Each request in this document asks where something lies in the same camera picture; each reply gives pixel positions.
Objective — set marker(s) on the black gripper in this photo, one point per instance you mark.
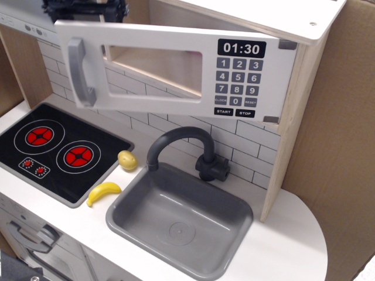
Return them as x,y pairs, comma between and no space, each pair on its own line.
111,11

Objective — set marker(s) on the white toy microwave door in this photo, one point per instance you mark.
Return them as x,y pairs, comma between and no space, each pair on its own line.
210,73

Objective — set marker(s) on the grey range hood panel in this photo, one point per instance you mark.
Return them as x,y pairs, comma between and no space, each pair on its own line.
29,17

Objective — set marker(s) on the yellow toy potato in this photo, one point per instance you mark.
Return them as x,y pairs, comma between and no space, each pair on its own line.
127,160

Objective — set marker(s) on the black toy stove top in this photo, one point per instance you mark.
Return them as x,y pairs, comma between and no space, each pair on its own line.
60,154

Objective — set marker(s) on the yellow toy banana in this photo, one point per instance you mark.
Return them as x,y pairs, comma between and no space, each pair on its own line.
102,190

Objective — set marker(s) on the grey plastic sink basin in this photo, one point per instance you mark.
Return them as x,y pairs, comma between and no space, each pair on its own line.
188,223

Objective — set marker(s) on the brown cardboard panel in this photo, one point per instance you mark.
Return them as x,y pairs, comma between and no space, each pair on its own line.
332,165

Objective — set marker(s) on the grey oven door handle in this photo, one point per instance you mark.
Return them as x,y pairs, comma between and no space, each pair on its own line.
42,241

